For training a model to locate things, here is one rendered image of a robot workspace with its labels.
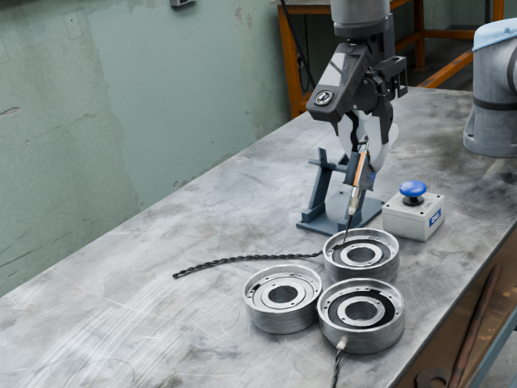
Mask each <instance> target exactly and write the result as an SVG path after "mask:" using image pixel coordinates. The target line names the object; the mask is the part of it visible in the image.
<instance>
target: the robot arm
mask: <svg viewBox="0 0 517 388"><path fill-rule="evenodd" d="M330 2H331V10H332V21H334V22H335V23H334V30H335V35H337V36H339V37H345V38H348V41H347V44H345V43H340V44H339V46H338V48H337V49H336V50H335V53H334V55H333V56H332V58H331V60H330V62H329V64H328V65H327V67H326V69H325V71H324V73H323V75H322V77H321V78H320V80H319V83H318V84H317V86H316V87H315V90H314V92H313V93H312V95H311V97H310V99H309V100H308V102H307V104H306V106H305V107H306V108H307V110H308V112H309V114H310V115H311V117H312V118H313V120H318V121H323V122H331V123H332V125H333V127H334V130H335V134H336V136H338V138H339V141H340V143H341V145H342V148H343V149H344V151H345V153H346V155H347V156H348V158H349V159H350V155H351V152H357V153H359V151H358V143H359V140H360V139H361V138H362V137H363V136H364V134H365V133H366V135H367V136H368V138H369V146H368V150H369V153H370V160H369V165H370V166H371V167H372V169H373V171H374V172H375V173H377V172H379V170H380V169H381V168H382V166H383V164H384V162H385V158H386V155H387V151H388V149H389V147H390V146H391V145H392V143H393V142H394V141H395V140H396V139H397V137H398V135H399V127H398V126H397V125H396V124H394V123H392V121H393V107H392V104H391V101H392V100H393V99H395V90H396V89H397V92H398V98H401V97H402V96H403V95H405V94H407V93H408V83H407V66H406V57H399V56H396V55H395V38H394V24H393V13H390V5H389V0H330ZM472 51H473V106H472V110H471V112H470V114H469V118H468V121H467V123H466V125H465V129H464V132H463V145H464V147H466V148H467V150H469V151H470V152H473V153H475V154H478V155H481V156H487V157H492V158H503V159H507V158H517V18H511V19H506V20H501V21H497V22H492V23H489V24H486V25H483V26H482V27H480V28H478V30H477V31H476V32H475V36H474V48H473V49H472ZM397 60H398V61H397ZM403 69H404V86H403V87H402V88H400V76H399V72H400V71H401V70H403ZM395 75H396V77H397V81H395ZM359 110H361V111H363V112H364V113H365V115H368V114H370V113H372V117H370V118H369V119H368V120H365V119H360V117H359Z"/></svg>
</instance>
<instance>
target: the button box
mask: <svg viewBox="0 0 517 388"><path fill-rule="evenodd" d="M382 221H383V231H385V232H387V233H389V234H392V235H396V236H401V237H405V238H408V239H414V240H417V241H420V242H424V243H425V242H426V241H427V240H428V239H429V237H430V236H431V235H432V234H433V233H434V232H435V231H436V230H437V229H438V228H439V227H440V225H441V224H443V223H444V221H445V196H442V195H438V194H433V193H429V192H426V193H424V194H423V195H421V196H417V200H416V201H410V200H409V197H408V196H404V195H402V194H401V193H400V192H398V193H397V194H396V195H395V196H393V197H392V198H391V199H390V200H389V201H388V202H387V203H386V204H385V205H384V206H383V207H382Z"/></svg>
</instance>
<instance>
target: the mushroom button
mask: <svg viewBox="0 0 517 388"><path fill-rule="evenodd" d="M399 192H400V193H401V194H402V195H404V196H408V197H409V200H410V201H416V200H417V196H421V195H423V194H424V193H425V192H426V185H425V183H423V182H420V181H416V180H411V181H406V182H404V183H402V184H401V185H400V187H399Z"/></svg>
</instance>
